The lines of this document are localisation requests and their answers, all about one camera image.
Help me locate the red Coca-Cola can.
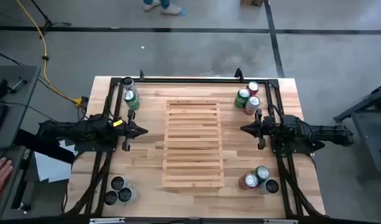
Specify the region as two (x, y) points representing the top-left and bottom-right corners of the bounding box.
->
(237, 172), (259, 191)

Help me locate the person's hand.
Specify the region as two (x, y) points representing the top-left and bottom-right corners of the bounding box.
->
(0, 157), (14, 200)

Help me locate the black floor cable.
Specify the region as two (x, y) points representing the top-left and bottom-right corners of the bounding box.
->
(0, 48), (25, 68)

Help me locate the green Sprite can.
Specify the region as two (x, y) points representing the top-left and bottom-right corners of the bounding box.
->
(254, 165), (271, 183)
(233, 88), (251, 110)
(123, 89), (141, 111)

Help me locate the person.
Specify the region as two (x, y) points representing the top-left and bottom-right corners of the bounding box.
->
(142, 0), (187, 16)

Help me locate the black clamp mount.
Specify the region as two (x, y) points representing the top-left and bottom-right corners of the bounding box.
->
(0, 77), (29, 100)

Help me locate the grey metal cart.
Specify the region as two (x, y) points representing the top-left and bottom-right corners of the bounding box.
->
(333, 80), (381, 174)

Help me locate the wooden slatted shelf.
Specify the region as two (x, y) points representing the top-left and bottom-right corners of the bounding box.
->
(161, 99), (225, 189)

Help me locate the black aluminium table frame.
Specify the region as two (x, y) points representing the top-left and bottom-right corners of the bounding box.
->
(64, 77), (326, 224)

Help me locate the yellow extension cable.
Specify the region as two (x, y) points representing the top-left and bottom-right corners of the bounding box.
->
(15, 0), (83, 108)

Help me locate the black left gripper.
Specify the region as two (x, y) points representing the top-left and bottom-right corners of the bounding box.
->
(116, 108), (149, 152)

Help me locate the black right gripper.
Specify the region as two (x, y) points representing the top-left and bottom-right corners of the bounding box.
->
(240, 108), (273, 151)

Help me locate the white raspberry lime can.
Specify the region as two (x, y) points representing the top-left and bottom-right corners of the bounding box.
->
(242, 95), (262, 116)

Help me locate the white paper sheet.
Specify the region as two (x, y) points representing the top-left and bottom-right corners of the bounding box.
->
(33, 139), (76, 184)

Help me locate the red soda can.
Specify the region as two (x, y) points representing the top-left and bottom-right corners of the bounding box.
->
(246, 81), (260, 96)

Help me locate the grey side table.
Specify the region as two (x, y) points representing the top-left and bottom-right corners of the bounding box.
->
(0, 65), (42, 150)

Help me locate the grey desk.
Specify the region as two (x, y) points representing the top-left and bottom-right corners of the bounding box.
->
(0, 145), (27, 221)

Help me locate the black tripod stand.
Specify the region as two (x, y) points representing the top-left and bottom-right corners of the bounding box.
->
(30, 0), (72, 40)

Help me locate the black support bar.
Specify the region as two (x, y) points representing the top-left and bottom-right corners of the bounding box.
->
(14, 129), (76, 165)

